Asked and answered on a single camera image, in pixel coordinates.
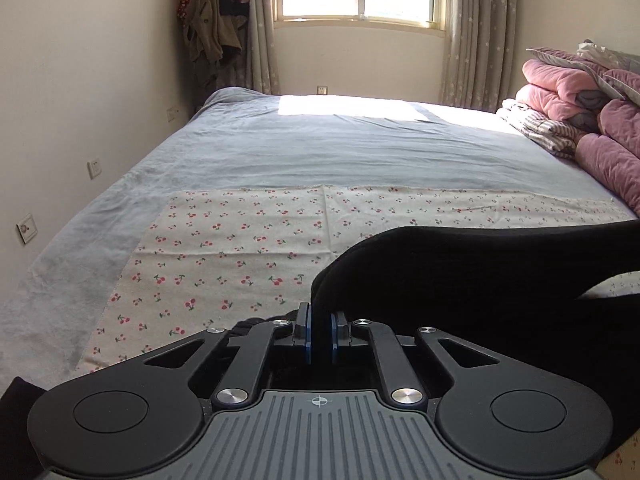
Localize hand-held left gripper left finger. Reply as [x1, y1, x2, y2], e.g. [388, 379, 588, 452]
[127, 302, 314, 411]

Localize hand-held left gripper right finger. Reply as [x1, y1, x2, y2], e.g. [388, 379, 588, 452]
[327, 310, 501, 413]

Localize black pants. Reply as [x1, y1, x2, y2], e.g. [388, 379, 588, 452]
[0, 220, 640, 480]

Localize cherry print cloth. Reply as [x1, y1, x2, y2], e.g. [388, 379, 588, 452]
[75, 185, 640, 480]

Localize grey bed sheet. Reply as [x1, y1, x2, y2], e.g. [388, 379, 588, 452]
[0, 87, 640, 411]

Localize striped folded blanket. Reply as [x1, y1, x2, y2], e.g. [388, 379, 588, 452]
[497, 99, 591, 161]

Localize beige patterned curtain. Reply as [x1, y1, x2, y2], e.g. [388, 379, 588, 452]
[440, 0, 523, 113]
[240, 0, 281, 96]

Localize khaki hanging jacket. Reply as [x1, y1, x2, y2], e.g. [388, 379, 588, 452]
[182, 0, 241, 63]

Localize pink folded quilt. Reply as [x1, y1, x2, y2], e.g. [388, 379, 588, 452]
[515, 59, 608, 122]

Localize purple folded quilt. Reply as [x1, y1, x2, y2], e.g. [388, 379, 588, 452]
[575, 97, 640, 217]

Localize white folded cloth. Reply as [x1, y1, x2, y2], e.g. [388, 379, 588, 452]
[576, 40, 622, 68]

